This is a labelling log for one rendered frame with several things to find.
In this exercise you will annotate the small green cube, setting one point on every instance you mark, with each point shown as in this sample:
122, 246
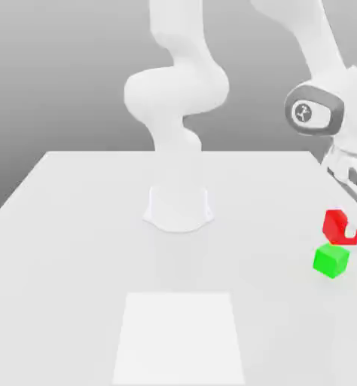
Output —
331, 261

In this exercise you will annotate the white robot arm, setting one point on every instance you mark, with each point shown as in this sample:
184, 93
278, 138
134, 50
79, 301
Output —
178, 90

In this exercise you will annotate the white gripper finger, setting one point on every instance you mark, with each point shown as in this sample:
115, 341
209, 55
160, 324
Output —
351, 230

